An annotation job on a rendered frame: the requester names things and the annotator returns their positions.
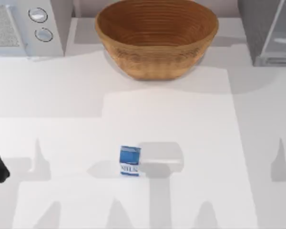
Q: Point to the pale microwave oven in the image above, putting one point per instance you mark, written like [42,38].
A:
[54,28]

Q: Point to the brown woven basket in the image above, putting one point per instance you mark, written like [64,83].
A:
[157,47]

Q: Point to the round microwave knob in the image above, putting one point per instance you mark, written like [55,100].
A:
[37,14]
[43,34]

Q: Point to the blue and white milk carton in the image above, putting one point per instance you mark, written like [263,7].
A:
[130,161]

